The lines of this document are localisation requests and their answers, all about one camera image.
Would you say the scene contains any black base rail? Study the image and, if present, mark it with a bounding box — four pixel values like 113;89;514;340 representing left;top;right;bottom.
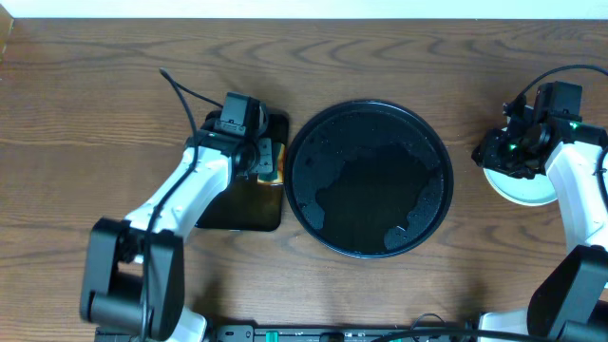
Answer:
208;324;481;342

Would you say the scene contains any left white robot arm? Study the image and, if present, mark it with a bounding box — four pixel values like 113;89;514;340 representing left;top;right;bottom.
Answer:
80;146;236;341

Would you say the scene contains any rectangular black water tray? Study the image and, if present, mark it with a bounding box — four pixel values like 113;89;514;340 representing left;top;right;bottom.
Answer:
196;107;289;232

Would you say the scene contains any light blue plate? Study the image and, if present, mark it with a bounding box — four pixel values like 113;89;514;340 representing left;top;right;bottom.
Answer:
483;168;557;206

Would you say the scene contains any left black cable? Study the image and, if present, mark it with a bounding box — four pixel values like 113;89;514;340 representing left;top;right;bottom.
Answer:
140;67;224;342

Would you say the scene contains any round black tray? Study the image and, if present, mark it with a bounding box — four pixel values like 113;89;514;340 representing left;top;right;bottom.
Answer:
285;100;454;258

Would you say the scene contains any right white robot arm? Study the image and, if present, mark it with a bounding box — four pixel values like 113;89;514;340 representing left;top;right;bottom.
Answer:
472;123;607;341

